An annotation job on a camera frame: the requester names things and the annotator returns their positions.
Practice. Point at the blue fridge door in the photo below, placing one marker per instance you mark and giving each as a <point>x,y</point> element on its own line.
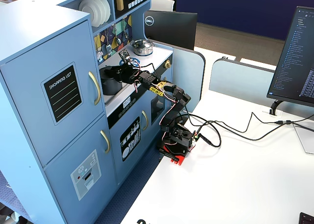
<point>73,62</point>

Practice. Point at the black table clamp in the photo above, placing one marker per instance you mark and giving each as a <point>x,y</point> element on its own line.
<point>169,155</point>

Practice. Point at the blue dishwasher door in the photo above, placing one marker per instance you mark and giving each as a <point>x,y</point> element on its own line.
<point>115,148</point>

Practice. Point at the black Dell monitor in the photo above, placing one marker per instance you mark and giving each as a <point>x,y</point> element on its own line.
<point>171,30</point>

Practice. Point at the black shopping list board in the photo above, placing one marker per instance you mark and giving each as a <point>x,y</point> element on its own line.
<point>61,93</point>

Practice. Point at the silver toy ladle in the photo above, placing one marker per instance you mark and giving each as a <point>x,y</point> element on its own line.
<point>118,40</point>

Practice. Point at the blue oven door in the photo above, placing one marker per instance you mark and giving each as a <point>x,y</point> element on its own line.
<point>157,111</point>

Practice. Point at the black keyboard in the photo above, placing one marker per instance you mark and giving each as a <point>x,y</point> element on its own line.
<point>307,219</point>

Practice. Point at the silver glass pot lid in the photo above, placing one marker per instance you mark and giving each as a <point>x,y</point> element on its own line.
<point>141,44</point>

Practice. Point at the silver slotted toy spatula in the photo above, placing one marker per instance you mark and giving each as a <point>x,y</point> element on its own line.
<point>108,49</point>

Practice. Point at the dark gray pot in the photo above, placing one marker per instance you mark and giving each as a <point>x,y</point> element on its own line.
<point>111,86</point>

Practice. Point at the white chair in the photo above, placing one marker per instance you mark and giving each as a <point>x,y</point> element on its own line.
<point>162,4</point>

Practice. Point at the white toy sink basin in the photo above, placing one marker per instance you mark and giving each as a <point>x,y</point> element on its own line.
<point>126,87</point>

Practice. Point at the silver monitor stand base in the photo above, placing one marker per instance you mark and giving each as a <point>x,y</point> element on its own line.
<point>306,140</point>

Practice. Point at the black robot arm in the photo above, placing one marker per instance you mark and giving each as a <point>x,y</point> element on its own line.
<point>176,103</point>

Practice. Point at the silver metal pot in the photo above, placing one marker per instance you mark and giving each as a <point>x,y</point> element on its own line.
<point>143,52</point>

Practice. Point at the small black object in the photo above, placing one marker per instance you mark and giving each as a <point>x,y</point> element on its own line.
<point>141,221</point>

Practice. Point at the light blue desk divider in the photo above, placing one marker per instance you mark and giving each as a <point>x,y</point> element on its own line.
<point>233,79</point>
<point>191,69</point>

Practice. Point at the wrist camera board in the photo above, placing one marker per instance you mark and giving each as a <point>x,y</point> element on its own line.
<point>123,54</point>

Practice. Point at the gold stove knob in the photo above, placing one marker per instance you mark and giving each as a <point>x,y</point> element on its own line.
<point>167,64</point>

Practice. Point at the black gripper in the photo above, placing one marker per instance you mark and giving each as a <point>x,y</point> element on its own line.
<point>113,72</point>

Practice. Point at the monitor showing code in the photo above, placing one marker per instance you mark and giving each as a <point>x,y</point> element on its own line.
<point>294,62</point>

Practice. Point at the blue wooden toy kitchen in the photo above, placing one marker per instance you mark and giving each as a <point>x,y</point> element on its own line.
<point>36,25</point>

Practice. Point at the navy blue partition panel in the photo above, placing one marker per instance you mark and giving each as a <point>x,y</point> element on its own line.
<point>245,8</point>

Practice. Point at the white toy plate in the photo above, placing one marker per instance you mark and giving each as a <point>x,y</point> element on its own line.
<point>87,11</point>
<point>108,6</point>
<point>101,10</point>

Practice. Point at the small silver toy spoon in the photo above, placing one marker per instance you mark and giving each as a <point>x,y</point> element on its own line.
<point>126,35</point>

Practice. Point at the blue freezer door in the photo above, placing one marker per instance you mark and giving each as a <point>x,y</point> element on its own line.
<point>73,155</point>

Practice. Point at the red robot base mount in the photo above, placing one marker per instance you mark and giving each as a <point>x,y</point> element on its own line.
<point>180,161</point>

